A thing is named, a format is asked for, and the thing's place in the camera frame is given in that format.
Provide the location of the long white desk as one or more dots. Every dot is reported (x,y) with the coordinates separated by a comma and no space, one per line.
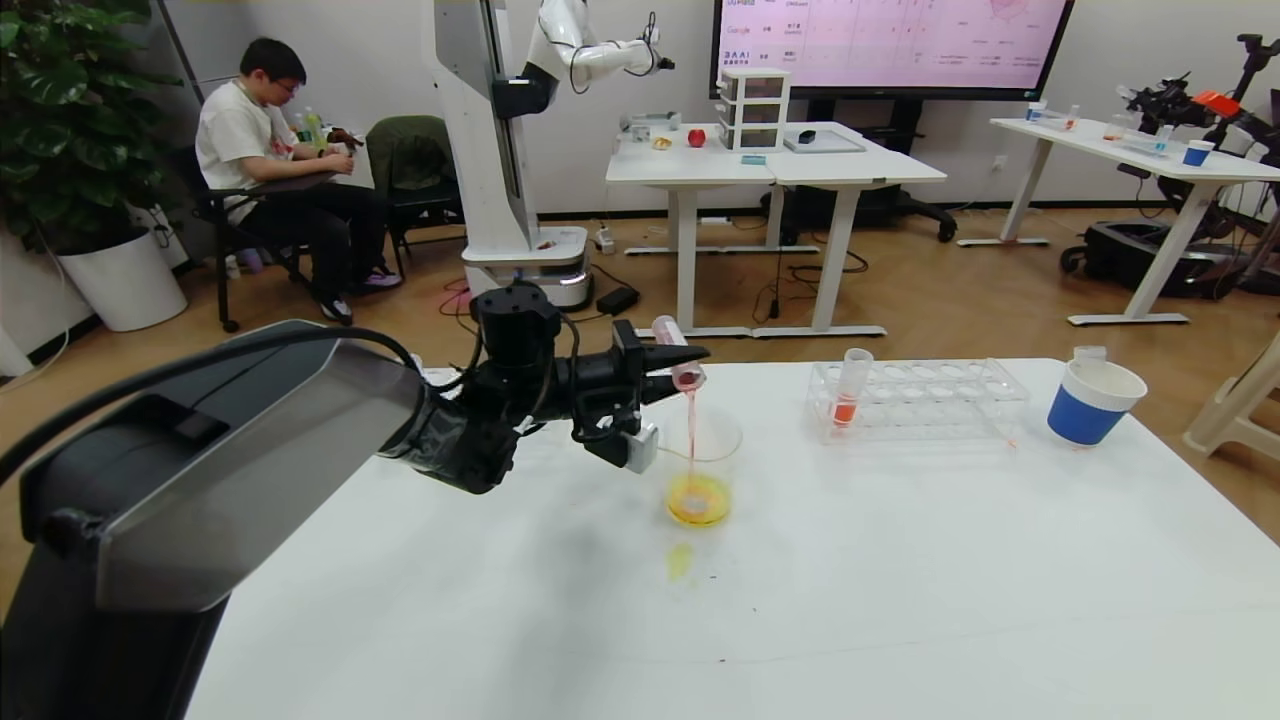
(1080,135)

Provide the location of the red pigment test tube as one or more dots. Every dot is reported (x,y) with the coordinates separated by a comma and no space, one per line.
(848,405)
(685,372)

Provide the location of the white plant pot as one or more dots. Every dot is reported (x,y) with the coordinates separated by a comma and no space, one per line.
(125,285)

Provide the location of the black background robot arm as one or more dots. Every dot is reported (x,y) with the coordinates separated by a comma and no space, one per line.
(1160,100)

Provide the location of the seated person white shirt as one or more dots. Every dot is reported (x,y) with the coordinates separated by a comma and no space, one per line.
(240,130)

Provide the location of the large wall display screen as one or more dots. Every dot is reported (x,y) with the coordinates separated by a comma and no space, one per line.
(900,50)

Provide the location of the white desk with apple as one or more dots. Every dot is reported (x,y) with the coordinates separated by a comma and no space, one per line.
(690,165)

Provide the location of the black display stand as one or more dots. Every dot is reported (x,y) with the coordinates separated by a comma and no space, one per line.
(905,205)

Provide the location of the small blue cup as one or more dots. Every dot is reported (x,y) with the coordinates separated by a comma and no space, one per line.
(1198,155)

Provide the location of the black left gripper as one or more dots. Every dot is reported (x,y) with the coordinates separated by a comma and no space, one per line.
(630,372)

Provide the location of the yellow liquid spill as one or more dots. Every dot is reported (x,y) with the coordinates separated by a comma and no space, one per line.
(680,560)

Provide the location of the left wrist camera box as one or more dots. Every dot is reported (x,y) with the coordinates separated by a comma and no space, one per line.
(642,448)

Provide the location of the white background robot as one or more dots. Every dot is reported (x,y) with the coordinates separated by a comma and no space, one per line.
(490,150)

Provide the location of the grey flat tray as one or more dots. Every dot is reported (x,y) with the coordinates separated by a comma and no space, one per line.
(838,145)

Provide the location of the clear acrylic test tube rack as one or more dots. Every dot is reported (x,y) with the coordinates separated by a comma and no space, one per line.
(930,400)

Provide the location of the grey device on desk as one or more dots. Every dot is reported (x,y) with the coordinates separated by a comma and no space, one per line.
(650,122)

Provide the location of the black office chair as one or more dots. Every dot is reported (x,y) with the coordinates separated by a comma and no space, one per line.
(225,260)

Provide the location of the clear glass beaker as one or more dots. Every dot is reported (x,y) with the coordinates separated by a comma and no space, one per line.
(702,470)

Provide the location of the blue white paper cup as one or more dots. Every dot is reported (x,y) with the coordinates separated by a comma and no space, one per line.
(1090,410)

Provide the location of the chair with green jacket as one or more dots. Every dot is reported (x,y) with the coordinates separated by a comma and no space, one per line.
(415,160)

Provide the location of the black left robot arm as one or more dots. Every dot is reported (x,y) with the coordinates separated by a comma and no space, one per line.
(250,470)

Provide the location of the white power strip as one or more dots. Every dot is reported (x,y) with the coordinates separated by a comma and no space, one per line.
(605,240)

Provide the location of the white clear drawer unit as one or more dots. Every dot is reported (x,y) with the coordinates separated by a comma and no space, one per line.
(755,110)

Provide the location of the dark laptop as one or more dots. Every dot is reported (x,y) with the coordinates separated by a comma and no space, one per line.
(300,182)

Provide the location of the black power adapter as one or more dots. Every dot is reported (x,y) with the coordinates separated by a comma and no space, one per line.
(618,300)

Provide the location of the large green potted plant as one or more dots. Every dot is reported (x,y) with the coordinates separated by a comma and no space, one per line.
(60,100)

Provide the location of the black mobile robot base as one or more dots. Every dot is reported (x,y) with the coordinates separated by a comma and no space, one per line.
(1120,255)

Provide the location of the beige plastic stool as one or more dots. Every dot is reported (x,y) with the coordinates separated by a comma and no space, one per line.
(1235,410)

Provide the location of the white desk with tray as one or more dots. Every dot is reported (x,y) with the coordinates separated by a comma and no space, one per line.
(860,168)

